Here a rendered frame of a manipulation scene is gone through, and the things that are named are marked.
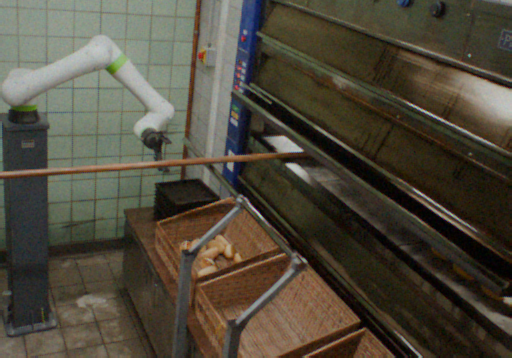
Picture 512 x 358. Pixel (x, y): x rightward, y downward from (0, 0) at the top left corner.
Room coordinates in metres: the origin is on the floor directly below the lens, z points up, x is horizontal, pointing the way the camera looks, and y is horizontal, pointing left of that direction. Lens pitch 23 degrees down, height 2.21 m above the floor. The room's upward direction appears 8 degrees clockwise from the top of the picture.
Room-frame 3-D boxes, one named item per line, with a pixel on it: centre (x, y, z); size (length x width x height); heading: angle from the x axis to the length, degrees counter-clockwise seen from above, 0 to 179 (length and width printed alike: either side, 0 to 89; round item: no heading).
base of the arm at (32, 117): (2.74, 1.17, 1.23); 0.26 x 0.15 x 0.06; 33
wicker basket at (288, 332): (2.05, -0.17, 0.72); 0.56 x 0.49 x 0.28; 28
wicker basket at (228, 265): (2.58, 0.12, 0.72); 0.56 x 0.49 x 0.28; 29
